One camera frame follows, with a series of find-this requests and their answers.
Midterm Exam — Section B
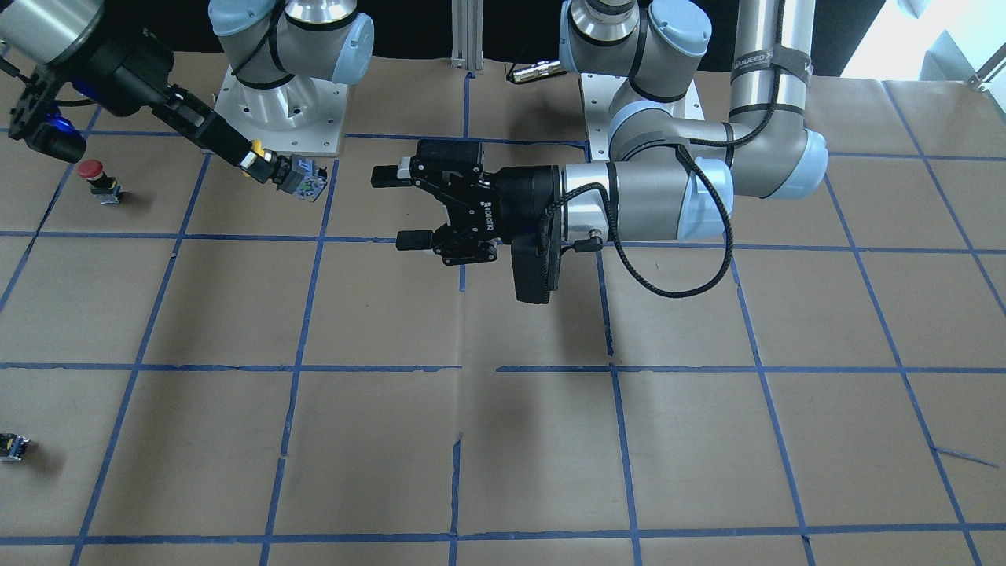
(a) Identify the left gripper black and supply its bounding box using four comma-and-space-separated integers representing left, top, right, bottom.
371, 140, 560, 266

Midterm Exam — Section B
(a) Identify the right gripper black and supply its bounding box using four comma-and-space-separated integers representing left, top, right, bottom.
71, 28, 272, 177

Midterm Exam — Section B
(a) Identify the yellow push button switch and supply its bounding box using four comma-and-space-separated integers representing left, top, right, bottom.
245, 140, 329, 203

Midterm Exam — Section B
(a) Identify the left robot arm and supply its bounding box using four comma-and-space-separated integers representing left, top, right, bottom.
371, 1, 828, 275

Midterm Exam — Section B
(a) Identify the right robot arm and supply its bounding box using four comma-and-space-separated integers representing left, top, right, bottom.
1, 1, 374, 193

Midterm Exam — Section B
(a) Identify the silver metal tool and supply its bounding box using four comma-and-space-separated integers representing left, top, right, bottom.
505, 60, 567, 85

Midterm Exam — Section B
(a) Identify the brown paper table cover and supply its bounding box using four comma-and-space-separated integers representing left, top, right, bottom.
1, 60, 1005, 565

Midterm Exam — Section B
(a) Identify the small black contact block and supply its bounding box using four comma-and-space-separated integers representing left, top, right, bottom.
0, 432, 30, 462

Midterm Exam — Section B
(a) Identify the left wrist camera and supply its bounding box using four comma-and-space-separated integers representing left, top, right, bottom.
510, 228, 561, 304

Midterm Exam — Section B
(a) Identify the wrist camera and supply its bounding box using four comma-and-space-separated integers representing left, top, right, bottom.
8, 64, 86, 164
510, 228, 561, 304

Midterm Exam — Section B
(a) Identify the red push button switch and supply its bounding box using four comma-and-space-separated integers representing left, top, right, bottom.
76, 159, 123, 205

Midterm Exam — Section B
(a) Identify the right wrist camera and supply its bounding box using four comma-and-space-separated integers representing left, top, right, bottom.
8, 64, 86, 164

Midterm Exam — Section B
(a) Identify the aluminium frame post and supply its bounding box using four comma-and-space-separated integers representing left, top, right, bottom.
450, 0, 485, 75

